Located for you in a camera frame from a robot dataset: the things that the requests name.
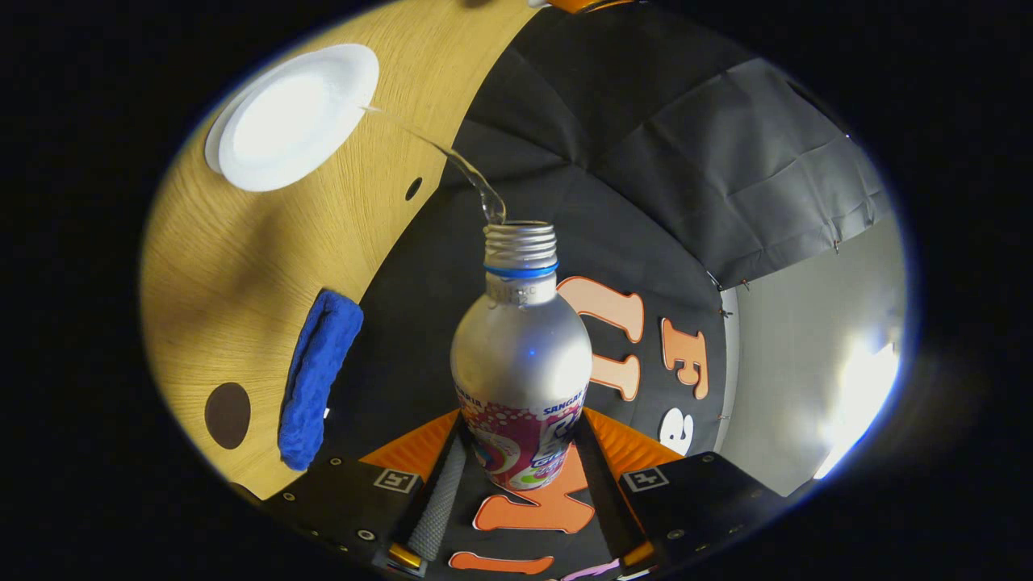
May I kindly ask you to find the blue towel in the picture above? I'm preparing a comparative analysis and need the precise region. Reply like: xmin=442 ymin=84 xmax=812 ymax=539
xmin=278 ymin=289 xmax=366 ymax=472

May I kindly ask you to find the white teacup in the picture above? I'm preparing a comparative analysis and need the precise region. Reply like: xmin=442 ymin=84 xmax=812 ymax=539
xmin=218 ymin=43 xmax=380 ymax=193

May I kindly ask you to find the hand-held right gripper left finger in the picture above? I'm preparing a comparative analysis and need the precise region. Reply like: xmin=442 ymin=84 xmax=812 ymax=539
xmin=261 ymin=408 xmax=473 ymax=577

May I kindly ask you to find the dark round coaster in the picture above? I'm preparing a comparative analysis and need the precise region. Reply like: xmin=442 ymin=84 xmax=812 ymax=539
xmin=204 ymin=382 xmax=252 ymax=450

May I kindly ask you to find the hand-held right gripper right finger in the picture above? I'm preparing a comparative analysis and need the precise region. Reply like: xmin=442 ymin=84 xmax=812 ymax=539
xmin=575 ymin=406 xmax=788 ymax=575

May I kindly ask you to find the clear water stream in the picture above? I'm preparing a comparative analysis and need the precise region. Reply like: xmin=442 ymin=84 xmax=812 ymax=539
xmin=359 ymin=103 xmax=508 ymax=227

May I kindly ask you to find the white saucer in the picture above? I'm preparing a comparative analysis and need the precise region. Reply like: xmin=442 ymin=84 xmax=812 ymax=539
xmin=204 ymin=81 xmax=243 ymax=177

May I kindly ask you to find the silver water bottle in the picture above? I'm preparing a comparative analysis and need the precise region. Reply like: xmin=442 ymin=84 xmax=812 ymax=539
xmin=450 ymin=220 xmax=594 ymax=491

